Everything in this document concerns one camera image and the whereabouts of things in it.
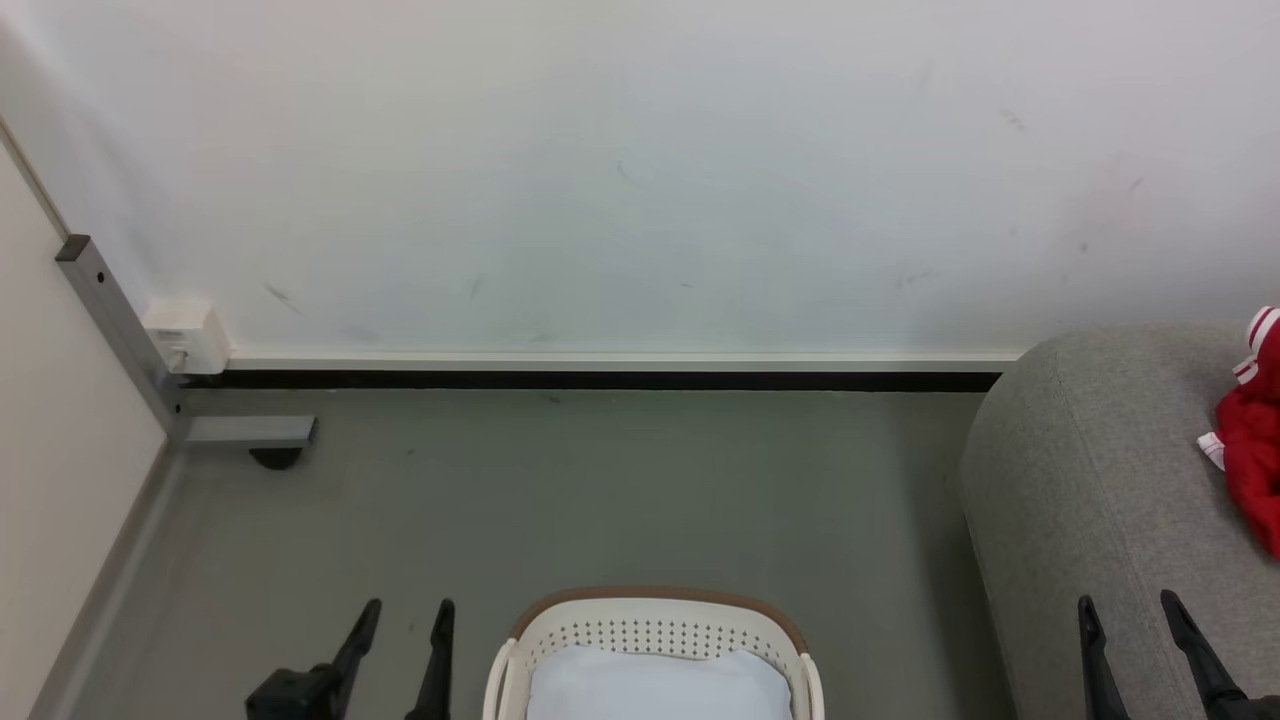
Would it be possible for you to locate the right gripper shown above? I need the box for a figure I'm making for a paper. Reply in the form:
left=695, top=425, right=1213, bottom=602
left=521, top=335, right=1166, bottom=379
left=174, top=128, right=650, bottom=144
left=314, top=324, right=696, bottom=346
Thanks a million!
left=1077, top=589, right=1280, bottom=720

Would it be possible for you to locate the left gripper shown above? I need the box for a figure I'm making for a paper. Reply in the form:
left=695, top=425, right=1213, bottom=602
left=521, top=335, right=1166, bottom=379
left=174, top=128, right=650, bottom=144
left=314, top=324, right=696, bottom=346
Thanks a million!
left=245, top=598, right=457, bottom=720

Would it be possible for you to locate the red and white jersey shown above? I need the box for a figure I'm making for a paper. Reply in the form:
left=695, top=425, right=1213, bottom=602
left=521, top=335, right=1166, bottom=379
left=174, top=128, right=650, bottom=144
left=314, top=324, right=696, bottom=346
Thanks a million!
left=1197, top=305, right=1280, bottom=559

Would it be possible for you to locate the grey fabric sofa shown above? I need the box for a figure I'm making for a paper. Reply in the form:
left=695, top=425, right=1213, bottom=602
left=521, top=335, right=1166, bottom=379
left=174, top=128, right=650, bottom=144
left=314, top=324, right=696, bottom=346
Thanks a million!
left=960, top=320, right=1280, bottom=720

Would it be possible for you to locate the cream plastic laundry basket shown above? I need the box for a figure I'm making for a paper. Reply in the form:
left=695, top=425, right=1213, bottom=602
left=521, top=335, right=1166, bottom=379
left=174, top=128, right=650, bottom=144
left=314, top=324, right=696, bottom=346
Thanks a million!
left=482, top=587, right=826, bottom=720

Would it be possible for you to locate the pale white cloth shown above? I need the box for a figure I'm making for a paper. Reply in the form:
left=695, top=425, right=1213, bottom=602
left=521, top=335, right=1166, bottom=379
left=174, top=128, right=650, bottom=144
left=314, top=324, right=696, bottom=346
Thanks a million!
left=527, top=645, right=795, bottom=720

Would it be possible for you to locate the white and black baseboard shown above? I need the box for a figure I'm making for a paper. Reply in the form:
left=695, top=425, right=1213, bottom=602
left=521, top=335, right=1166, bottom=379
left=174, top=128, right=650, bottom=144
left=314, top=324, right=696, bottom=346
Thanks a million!
left=180, top=348, right=1023, bottom=393

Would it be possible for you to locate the white wall socket box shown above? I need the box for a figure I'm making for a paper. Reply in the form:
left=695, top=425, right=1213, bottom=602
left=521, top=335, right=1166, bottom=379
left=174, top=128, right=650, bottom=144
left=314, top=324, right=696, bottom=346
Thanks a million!
left=142, top=298, right=231, bottom=376

